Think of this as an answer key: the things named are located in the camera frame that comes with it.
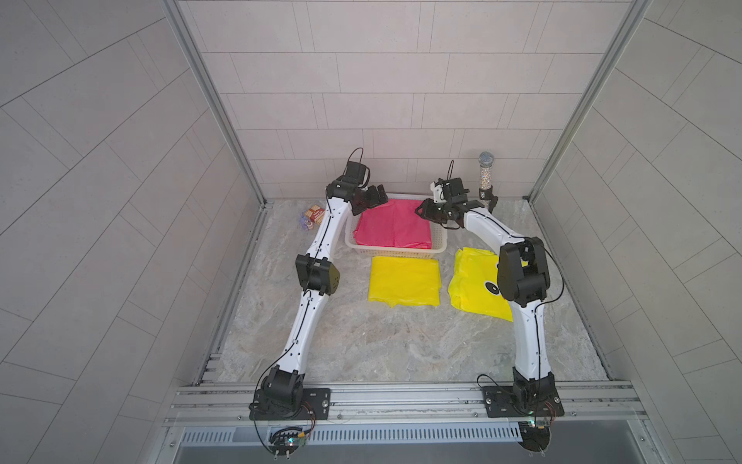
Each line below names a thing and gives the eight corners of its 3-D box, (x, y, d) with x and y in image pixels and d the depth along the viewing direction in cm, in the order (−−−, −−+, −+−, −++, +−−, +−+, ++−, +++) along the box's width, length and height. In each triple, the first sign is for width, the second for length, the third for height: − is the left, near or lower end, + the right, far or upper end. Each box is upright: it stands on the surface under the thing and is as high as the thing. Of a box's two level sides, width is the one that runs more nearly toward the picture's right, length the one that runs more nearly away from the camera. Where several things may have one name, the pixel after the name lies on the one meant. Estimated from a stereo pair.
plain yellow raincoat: (368, 305, 90) (368, 303, 88) (370, 259, 101) (370, 256, 99) (443, 306, 90) (444, 303, 89) (436, 259, 101) (437, 256, 99)
